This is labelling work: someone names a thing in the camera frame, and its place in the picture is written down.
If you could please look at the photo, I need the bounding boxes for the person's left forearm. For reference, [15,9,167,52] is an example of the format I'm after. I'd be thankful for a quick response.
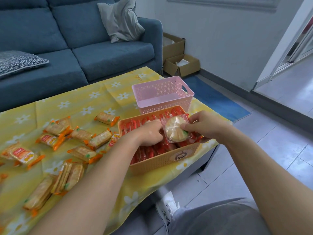
[29,133,140,235]

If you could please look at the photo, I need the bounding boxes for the white sliding door frame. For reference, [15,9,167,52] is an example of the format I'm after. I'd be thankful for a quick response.
[254,0,313,91]

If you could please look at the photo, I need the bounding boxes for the grey pillow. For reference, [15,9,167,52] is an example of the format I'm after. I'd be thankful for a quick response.
[97,0,145,44]

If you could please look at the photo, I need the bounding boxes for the white window frame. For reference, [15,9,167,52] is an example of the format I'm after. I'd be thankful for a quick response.
[166,0,282,11]

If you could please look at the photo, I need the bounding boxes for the pink plastic basket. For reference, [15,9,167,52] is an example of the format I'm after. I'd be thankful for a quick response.
[132,76,195,115]

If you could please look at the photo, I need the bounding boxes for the white shoe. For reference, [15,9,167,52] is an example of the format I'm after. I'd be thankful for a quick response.
[155,191,181,234]

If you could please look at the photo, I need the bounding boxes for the person's right hand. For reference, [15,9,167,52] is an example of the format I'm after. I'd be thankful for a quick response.
[180,110,230,143]

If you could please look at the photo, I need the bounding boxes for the person's right forearm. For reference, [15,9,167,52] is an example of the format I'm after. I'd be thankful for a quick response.
[221,125,313,235]

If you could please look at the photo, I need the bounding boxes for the row of red snack packets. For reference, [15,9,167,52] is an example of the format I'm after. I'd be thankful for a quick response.
[121,108,203,165]

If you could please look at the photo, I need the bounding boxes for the scattered orange square cracker packets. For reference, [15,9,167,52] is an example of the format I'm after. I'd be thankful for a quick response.
[0,112,121,218]

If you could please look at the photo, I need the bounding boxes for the grey trousers leg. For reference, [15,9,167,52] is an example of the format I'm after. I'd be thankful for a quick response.
[168,197,272,235]

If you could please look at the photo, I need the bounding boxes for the person's left hand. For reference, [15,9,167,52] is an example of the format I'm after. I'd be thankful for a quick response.
[133,119,165,147]

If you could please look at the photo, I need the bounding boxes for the blue rug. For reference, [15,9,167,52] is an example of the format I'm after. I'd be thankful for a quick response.
[182,75,252,124]

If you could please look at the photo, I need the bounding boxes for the tall open cardboard box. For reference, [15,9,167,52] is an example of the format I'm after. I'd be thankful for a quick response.
[162,32,186,64]

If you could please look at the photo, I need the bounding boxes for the round cracker clear packet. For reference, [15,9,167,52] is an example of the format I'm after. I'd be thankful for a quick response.
[160,114,193,144]

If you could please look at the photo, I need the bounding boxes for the blue fabric sofa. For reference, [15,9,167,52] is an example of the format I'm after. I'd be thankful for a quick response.
[0,0,164,113]

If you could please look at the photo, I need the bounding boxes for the black white patterned cushion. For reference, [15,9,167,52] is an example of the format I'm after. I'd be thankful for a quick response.
[0,50,50,80]

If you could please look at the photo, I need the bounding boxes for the yellow flowered tablecloth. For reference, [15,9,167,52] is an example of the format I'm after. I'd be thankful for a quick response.
[0,67,233,235]

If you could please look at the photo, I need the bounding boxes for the low open cardboard box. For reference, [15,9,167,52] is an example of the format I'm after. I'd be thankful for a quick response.
[163,54,201,78]

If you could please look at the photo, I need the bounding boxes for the orange plastic basket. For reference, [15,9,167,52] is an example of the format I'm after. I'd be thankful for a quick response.
[118,105,205,176]

